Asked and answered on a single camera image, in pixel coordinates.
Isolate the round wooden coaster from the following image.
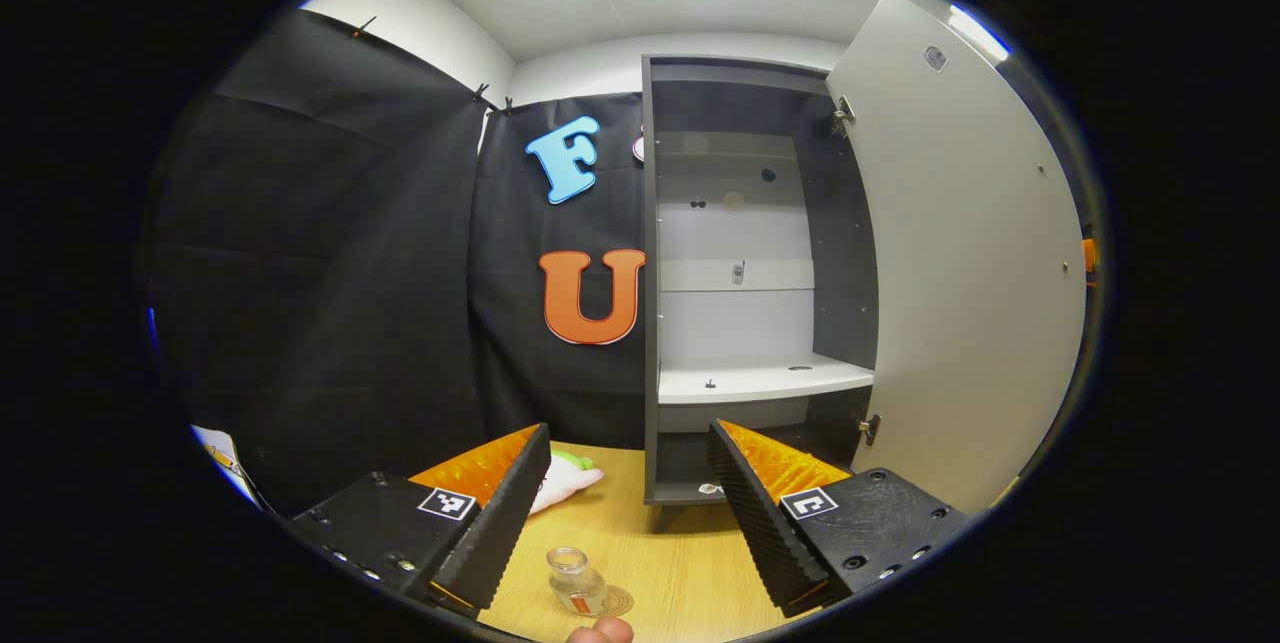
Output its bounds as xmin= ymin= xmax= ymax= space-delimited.
xmin=575 ymin=585 xmax=634 ymax=619

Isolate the small ceiling light panel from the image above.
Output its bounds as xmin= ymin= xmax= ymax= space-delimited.
xmin=948 ymin=3 xmax=1011 ymax=62

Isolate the black backdrop cloth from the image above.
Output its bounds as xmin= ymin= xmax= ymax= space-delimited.
xmin=140 ymin=8 xmax=661 ymax=514

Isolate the pink plush toy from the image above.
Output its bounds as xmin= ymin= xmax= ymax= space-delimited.
xmin=528 ymin=448 xmax=606 ymax=516

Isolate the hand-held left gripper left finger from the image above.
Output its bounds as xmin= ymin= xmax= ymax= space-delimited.
xmin=290 ymin=423 xmax=553 ymax=616

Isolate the white printed sheet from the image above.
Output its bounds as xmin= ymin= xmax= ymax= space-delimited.
xmin=190 ymin=423 xmax=261 ymax=509

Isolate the small clear glass bottle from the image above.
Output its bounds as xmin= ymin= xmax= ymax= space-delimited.
xmin=546 ymin=546 xmax=609 ymax=617

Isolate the white cabinet shelf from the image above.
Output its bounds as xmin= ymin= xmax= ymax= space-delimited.
xmin=658 ymin=353 xmax=874 ymax=406

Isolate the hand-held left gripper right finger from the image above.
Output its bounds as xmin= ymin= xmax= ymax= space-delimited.
xmin=708 ymin=420 xmax=973 ymax=619

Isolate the beige cabinet door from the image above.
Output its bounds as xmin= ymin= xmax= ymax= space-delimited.
xmin=825 ymin=0 xmax=1088 ymax=516

